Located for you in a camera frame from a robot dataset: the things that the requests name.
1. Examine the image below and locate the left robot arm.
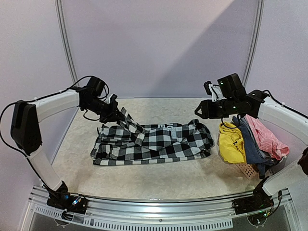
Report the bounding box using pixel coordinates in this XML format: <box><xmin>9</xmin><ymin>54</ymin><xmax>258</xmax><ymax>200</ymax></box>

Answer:
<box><xmin>11</xmin><ymin>76</ymin><xmax>124</xmax><ymax>209</ymax></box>

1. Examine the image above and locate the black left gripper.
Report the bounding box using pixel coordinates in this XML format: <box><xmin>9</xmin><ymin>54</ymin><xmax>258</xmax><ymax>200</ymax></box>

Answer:
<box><xmin>83</xmin><ymin>97</ymin><xmax>125</xmax><ymax>123</ymax></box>

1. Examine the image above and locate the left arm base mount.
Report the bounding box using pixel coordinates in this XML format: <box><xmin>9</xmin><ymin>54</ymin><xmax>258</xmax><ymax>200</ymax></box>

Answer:
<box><xmin>45</xmin><ymin>181</ymin><xmax>89</xmax><ymax>214</ymax></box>

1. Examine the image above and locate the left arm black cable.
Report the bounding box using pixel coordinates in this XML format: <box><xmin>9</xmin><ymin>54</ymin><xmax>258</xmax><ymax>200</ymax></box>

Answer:
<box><xmin>0</xmin><ymin>75</ymin><xmax>111</xmax><ymax>152</ymax></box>

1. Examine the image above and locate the corner wall post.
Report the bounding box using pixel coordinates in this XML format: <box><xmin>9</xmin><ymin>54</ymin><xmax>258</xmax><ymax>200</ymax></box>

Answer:
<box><xmin>242</xmin><ymin>0</ymin><xmax>265</xmax><ymax>86</ymax></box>
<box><xmin>55</xmin><ymin>0</ymin><xmax>77</xmax><ymax>82</ymax></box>

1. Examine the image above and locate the aluminium front rail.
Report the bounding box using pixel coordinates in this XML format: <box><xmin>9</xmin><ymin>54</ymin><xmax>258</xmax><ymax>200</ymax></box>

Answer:
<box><xmin>22</xmin><ymin>189</ymin><xmax>299</xmax><ymax>231</ymax></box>

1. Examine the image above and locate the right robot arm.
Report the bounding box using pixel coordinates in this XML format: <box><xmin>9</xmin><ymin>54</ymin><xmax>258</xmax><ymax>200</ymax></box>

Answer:
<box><xmin>194</xmin><ymin>73</ymin><xmax>308</xmax><ymax>210</ymax></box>

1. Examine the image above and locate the left corner wall post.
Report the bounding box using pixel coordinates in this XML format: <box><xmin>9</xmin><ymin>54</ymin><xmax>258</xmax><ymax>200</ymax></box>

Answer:
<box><xmin>55</xmin><ymin>0</ymin><xmax>77</xmax><ymax>82</ymax></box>

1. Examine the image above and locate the black white checkered shirt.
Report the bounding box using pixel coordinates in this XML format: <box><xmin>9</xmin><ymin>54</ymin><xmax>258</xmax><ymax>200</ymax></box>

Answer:
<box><xmin>90</xmin><ymin>108</ymin><xmax>214</xmax><ymax>166</ymax></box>

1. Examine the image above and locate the navy blue garment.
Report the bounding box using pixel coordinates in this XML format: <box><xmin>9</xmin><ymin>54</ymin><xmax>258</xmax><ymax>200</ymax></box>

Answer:
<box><xmin>232</xmin><ymin>116</ymin><xmax>279</xmax><ymax>179</ymax></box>

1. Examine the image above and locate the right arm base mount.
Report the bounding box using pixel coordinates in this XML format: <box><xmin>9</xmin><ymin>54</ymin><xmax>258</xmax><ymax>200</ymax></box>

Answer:
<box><xmin>231</xmin><ymin>191</ymin><xmax>274</xmax><ymax>215</ymax></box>

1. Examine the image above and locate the pink garment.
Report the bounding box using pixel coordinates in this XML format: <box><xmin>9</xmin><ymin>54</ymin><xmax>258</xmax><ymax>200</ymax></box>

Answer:
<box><xmin>245</xmin><ymin>115</ymin><xmax>290</xmax><ymax>160</ymax></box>

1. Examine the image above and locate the right corner wall post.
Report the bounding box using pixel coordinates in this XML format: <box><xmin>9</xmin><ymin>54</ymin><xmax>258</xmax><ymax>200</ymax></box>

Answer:
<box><xmin>242</xmin><ymin>0</ymin><xmax>265</xmax><ymax>86</ymax></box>

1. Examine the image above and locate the pink laundry basket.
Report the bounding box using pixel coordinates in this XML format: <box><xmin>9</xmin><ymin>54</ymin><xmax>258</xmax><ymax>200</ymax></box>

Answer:
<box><xmin>235</xmin><ymin>163</ymin><xmax>257</xmax><ymax>180</ymax></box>

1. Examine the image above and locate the yellow garment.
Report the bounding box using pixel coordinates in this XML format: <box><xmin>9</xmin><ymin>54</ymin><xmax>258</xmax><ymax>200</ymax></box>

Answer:
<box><xmin>218</xmin><ymin>123</ymin><xmax>246</xmax><ymax>164</ymax></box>

